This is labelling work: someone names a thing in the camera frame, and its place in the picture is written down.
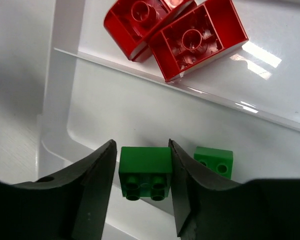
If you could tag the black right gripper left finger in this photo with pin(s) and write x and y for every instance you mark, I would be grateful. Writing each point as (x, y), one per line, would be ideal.
(70, 204)

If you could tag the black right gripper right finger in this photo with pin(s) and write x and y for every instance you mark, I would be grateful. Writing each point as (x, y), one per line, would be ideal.
(208, 206)

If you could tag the small green lego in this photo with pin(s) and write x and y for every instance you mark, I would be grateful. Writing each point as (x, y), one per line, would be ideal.
(218, 160)

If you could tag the green rounded lego piece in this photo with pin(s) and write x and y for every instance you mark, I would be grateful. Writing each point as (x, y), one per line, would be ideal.
(145, 172)

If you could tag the red lego brick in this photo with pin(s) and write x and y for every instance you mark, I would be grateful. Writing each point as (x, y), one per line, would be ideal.
(204, 34)

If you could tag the red flower lego piece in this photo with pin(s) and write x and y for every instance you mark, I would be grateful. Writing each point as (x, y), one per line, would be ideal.
(132, 23)

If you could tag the white divided tray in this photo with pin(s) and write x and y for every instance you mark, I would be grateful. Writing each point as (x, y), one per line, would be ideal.
(247, 101)

